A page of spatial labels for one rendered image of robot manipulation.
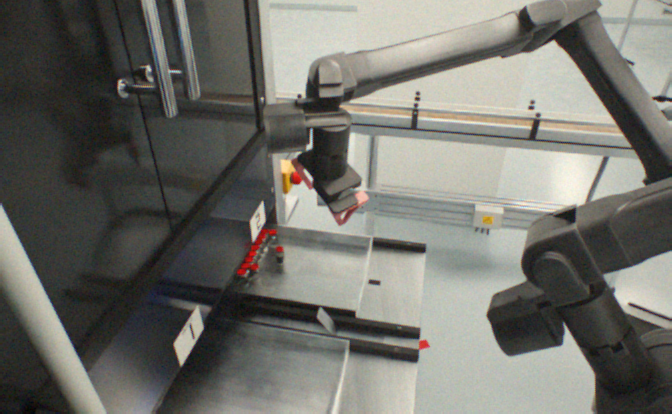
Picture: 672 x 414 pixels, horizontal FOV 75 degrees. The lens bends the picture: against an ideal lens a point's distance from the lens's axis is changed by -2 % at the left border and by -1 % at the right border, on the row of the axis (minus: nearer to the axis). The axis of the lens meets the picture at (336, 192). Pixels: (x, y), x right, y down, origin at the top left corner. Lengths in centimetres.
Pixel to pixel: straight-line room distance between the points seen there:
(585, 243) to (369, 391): 56
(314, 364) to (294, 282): 24
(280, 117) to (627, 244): 44
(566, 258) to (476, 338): 175
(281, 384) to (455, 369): 126
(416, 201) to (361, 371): 122
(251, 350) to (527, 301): 62
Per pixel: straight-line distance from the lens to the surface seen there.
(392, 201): 204
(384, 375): 93
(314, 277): 110
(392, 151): 258
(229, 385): 93
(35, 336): 45
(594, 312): 51
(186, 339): 83
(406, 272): 113
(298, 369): 93
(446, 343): 215
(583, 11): 88
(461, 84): 242
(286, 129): 63
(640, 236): 47
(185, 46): 60
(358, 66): 68
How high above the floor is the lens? 164
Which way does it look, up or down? 33 degrees down
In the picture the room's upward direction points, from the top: straight up
